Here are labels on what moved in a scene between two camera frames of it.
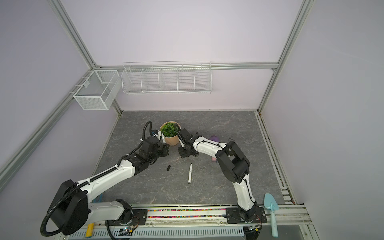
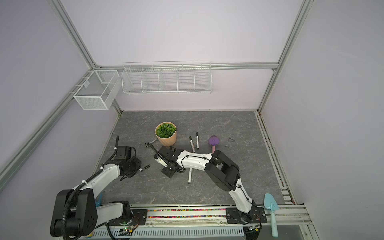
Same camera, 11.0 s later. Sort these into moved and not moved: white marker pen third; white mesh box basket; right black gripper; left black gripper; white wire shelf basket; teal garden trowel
Moved: left black gripper; right black gripper
Not moved: white mesh box basket; teal garden trowel; white marker pen third; white wire shelf basket
